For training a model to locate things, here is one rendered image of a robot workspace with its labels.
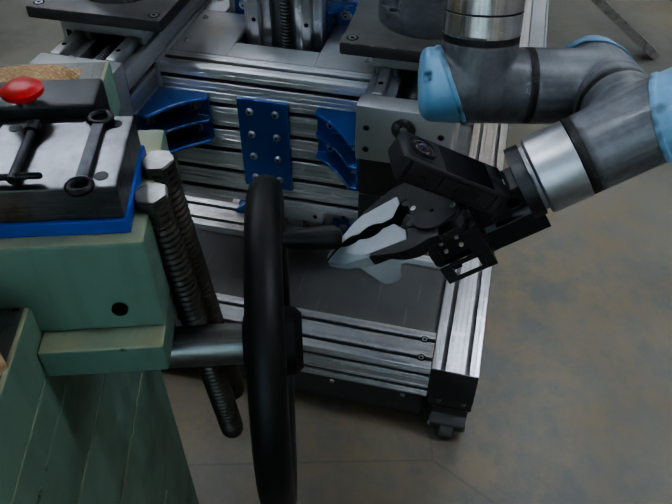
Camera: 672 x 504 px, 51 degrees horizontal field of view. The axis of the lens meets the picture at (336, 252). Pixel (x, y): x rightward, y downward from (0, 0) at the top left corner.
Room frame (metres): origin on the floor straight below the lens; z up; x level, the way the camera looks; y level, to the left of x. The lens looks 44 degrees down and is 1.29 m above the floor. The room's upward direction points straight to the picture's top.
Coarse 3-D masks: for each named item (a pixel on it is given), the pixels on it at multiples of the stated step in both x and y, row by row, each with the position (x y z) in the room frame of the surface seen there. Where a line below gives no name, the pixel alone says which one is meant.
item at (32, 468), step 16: (48, 384) 0.32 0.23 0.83; (64, 384) 0.34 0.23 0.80; (48, 400) 0.31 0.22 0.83; (48, 416) 0.30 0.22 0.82; (32, 432) 0.28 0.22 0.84; (48, 432) 0.29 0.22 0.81; (32, 448) 0.27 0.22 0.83; (48, 448) 0.28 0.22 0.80; (32, 464) 0.26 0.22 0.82; (32, 480) 0.25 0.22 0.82; (16, 496) 0.23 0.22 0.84; (32, 496) 0.24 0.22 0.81
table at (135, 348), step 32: (32, 64) 0.70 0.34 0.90; (64, 64) 0.70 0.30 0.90; (96, 64) 0.70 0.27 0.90; (0, 320) 0.33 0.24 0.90; (32, 320) 0.34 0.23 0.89; (0, 352) 0.30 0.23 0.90; (32, 352) 0.32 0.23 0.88; (64, 352) 0.33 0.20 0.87; (96, 352) 0.33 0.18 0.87; (128, 352) 0.33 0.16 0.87; (160, 352) 0.33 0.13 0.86; (0, 384) 0.28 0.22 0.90; (32, 384) 0.30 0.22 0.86; (0, 416) 0.26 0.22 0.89; (32, 416) 0.29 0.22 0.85; (0, 448) 0.24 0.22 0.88; (0, 480) 0.22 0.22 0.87
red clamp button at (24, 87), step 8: (16, 80) 0.46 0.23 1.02; (24, 80) 0.46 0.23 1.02; (32, 80) 0.46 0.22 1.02; (8, 88) 0.44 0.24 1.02; (16, 88) 0.44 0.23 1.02; (24, 88) 0.44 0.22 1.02; (32, 88) 0.45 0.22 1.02; (40, 88) 0.45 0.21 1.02; (8, 96) 0.44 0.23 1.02; (16, 96) 0.44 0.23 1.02; (24, 96) 0.44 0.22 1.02; (32, 96) 0.44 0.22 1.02
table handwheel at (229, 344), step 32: (256, 192) 0.42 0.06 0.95; (256, 224) 0.38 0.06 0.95; (256, 256) 0.35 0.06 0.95; (256, 288) 0.33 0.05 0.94; (288, 288) 0.50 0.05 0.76; (256, 320) 0.31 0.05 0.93; (288, 320) 0.38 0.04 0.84; (192, 352) 0.37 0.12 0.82; (224, 352) 0.37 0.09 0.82; (256, 352) 0.29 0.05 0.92; (288, 352) 0.36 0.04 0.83; (256, 384) 0.28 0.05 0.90; (288, 384) 0.42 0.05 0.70; (256, 416) 0.26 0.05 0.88; (288, 416) 0.27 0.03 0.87; (256, 448) 0.25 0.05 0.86; (288, 448) 0.26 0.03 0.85; (256, 480) 0.25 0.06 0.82; (288, 480) 0.25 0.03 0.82
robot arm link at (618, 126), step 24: (624, 72) 0.57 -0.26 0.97; (600, 96) 0.55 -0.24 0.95; (624, 96) 0.53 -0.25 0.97; (648, 96) 0.52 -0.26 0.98; (576, 120) 0.52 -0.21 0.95; (600, 120) 0.51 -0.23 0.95; (624, 120) 0.50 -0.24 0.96; (648, 120) 0.50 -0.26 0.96; (576, 144) 0.50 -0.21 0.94; (600, 144) 0.49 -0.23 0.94; (624, 144) 0.49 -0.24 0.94; (648, 144) 0.49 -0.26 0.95; (600, 168) 0.48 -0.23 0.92; (624, 168) 0.49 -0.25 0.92; (648, 168) 0.49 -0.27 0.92
